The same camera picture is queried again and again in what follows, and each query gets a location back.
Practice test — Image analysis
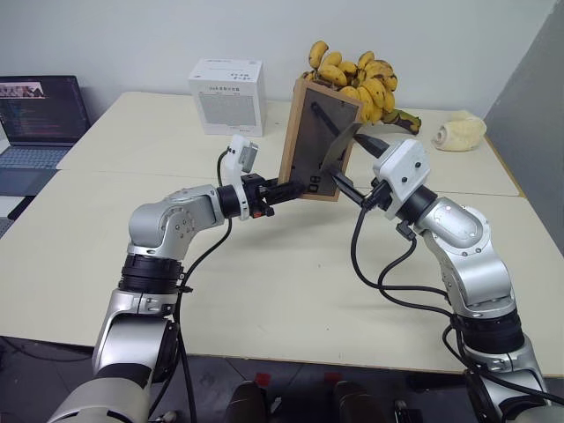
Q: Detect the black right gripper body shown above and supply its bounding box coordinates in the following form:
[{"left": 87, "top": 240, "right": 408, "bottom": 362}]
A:
[{"left": 361, "top": 179, "right": 393, "bottom": 213}]

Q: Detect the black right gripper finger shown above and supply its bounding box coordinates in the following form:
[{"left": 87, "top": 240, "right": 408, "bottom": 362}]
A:
[
  {"left": 331, "top": 173, "right": 372, "bottom": 208},
  {"left": 352, "top": 133, "right": 391, "bottom": 157}
]

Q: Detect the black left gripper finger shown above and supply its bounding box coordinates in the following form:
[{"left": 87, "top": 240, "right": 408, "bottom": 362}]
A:
[
  {"left": 263, "top": 190, "right": 306, "bottom": 206},
  {"left": 263, "top": 179, "right": 307, "bottom": 194}
]

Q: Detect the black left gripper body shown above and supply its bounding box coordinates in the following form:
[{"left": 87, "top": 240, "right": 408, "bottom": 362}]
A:
[{"left": 241, "top": 174, "right": 276, "bottom": 220}]

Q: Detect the wooden picture frame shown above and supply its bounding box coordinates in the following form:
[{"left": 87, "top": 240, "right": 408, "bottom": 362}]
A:
[{"left": 278, "top": 78, "right": 364, "bottom": 204}]

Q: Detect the yellow banana bunch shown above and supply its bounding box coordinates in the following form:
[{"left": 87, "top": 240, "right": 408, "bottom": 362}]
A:
[{"left": 306, "top": 40, "right": 422, "bottom": 136}]

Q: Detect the white cardboard box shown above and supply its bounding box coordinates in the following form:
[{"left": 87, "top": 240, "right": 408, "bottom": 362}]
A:
[{"left": 187, "top": 57, "right": 269, "bottom": 138}]

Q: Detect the grey partition panel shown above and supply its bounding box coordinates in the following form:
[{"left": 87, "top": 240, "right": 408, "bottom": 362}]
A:
[{"left": 481, "top": 0, "right": 564, "bottom": 262}]

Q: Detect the dark rounded shape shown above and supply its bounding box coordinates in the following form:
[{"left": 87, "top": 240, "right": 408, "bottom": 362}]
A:
[
  {"left": 331, "top": 380, "right": 376, "bottom": 423},
  {"left": 224, "top": 380, "right": 268, "bottom": 423}
]

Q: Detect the open grey laptop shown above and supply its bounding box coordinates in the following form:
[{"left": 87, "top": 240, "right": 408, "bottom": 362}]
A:
[{"left": 0, "top": 75, "right": 92, "bottom": 171}]

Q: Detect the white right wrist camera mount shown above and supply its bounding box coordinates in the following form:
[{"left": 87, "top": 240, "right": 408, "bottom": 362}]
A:
[{"left": 372, "top": 139, "right": 431, "bottom": 221}]

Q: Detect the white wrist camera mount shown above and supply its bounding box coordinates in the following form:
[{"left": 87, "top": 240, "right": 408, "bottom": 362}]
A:
[
  {"left": 226, "top": 135, "right": 262, "bottom": 220},
  {"left": 372, "top": 139, "right": 431, "bottom": 221}
]

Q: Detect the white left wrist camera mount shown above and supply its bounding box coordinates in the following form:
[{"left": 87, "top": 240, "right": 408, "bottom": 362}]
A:
[{"left": 226, "top": 135, "right": 262, "bottom": 220}]

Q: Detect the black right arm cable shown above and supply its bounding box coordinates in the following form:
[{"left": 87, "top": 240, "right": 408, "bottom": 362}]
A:
[
  {"left": 350, "top": 204, "right": 459, "bottom": 316},
  {"left": 377, "top": 221, "right": 451, "bottom": 298}
]

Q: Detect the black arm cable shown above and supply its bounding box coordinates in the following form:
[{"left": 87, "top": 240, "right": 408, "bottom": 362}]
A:
[
  {"left": 174, "top": 147, "right": 235, "bottom": 423},
  {"left": 377, "top": 221, "right": 451, "bottom": 298},
  {"left": 350, "top": 204, "right": 459, "bottom": 316}
]

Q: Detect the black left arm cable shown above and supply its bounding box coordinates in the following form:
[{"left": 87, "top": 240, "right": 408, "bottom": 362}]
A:
[{"left": 174, "top": 147, "right": 235, "bottom": 423}]

